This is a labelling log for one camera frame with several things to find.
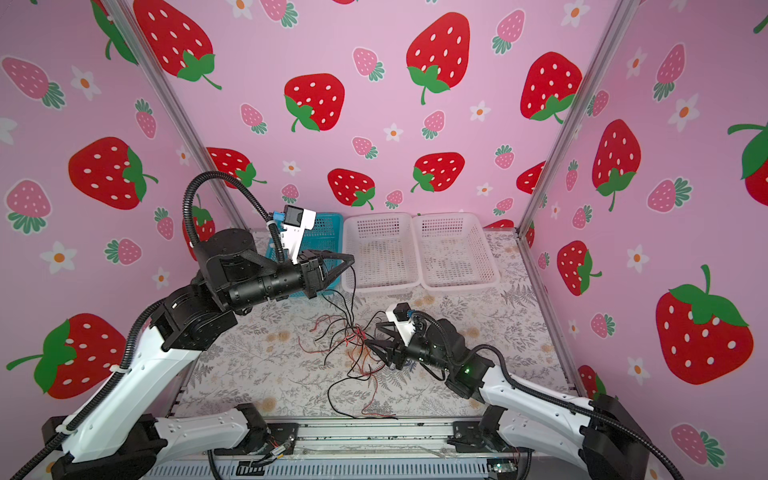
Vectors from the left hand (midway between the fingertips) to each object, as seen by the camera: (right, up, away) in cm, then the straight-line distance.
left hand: (352, 258), depth 51 cm
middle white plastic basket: (+3, +3, +63) cm, 63 cm away
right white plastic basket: (+30, +2, +63) cm, 70 cm away
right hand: (+2, -18, +18) cm, 25 cm away
